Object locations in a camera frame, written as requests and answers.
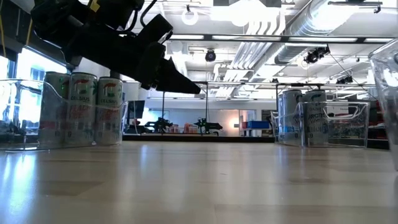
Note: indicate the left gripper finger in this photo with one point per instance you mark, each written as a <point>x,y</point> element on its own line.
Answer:
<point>177,82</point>

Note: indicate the black ceiling camera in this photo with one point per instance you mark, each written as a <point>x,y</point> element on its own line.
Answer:
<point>343,80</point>
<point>314,56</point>

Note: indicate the Celsius can blue band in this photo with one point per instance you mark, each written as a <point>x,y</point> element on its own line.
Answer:
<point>290,115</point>

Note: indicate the clear plastic bin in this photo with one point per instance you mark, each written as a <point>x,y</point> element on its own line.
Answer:
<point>348,130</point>
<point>385,93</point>
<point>18,99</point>

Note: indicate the white Celsius soda can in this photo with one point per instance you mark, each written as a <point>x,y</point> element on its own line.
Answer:
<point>315,124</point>
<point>109,112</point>

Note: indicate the ceiling light strip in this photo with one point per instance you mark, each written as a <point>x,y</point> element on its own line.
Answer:
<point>186,36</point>
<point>377,40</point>
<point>280,38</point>

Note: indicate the black background robot arm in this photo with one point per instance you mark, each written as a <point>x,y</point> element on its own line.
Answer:
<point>158,124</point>
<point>206,126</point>

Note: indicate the Celsius can green palm print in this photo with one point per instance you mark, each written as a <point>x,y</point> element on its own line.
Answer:
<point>81,109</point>

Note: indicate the silver ceiling duct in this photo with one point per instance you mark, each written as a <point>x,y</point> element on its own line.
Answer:
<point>298,49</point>

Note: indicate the black computer monitor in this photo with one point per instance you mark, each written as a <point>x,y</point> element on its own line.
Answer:
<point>136,109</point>

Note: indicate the blue storage crate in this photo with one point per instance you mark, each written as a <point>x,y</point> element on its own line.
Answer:
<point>258,124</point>

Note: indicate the black metal table frame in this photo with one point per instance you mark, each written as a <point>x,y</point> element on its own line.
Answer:
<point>199,138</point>

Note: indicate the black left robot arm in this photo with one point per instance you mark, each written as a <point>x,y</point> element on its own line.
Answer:
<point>62,18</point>

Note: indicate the red storage shelf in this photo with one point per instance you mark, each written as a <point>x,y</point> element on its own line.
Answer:
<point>381,124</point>

